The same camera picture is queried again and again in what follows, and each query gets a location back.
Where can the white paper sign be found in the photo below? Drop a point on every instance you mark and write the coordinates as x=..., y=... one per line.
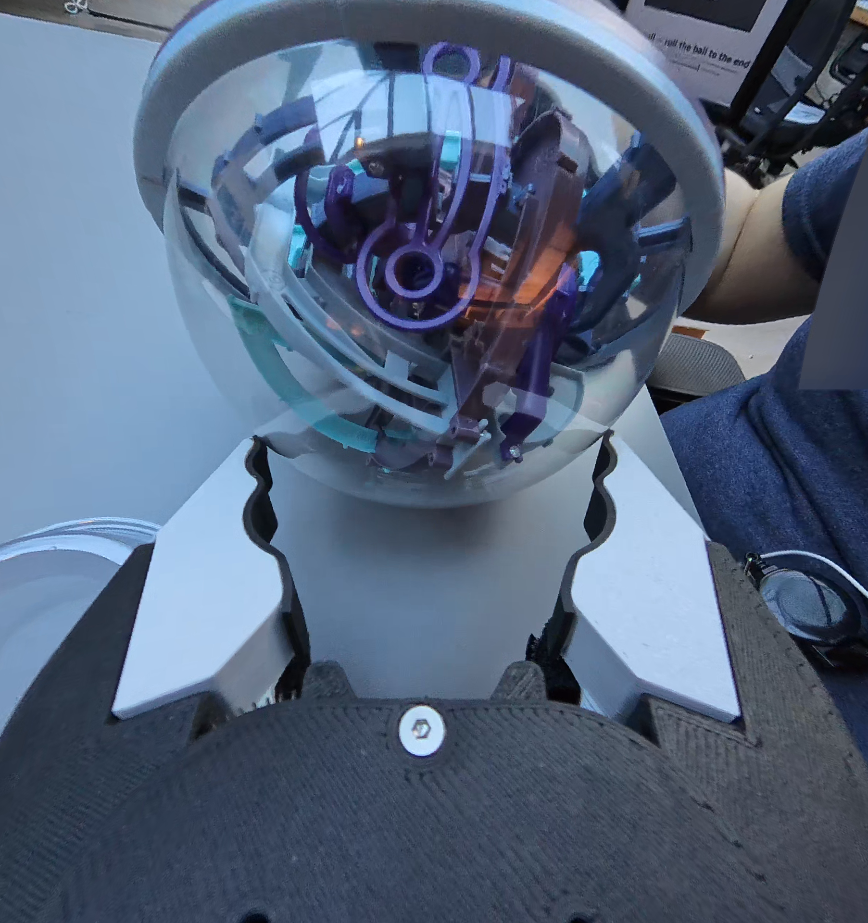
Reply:
x=700, y=43

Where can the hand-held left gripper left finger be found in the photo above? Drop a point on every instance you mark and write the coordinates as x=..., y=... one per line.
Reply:
x=203, y=577

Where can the person in blue shirt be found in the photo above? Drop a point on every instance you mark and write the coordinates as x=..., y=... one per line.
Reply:
x=765, y=469

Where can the black metal stand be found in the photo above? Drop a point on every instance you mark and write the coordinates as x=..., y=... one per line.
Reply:
x=780, y=50

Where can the clear plastic ball stand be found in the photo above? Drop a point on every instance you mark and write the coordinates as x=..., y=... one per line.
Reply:
x=37, y=598

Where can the clear maze ball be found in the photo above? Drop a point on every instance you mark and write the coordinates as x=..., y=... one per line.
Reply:
x=419, y=274

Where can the black round device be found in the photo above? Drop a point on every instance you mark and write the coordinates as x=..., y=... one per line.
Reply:
x=809, y=606

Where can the person's right forearm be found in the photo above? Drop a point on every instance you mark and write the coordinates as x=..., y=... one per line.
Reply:
x=758, y=252

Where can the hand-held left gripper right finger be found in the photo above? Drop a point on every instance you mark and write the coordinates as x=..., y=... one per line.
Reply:
x=657, y=591

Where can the grey padded armrest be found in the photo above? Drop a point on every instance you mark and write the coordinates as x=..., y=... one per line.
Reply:
x=700, y=364

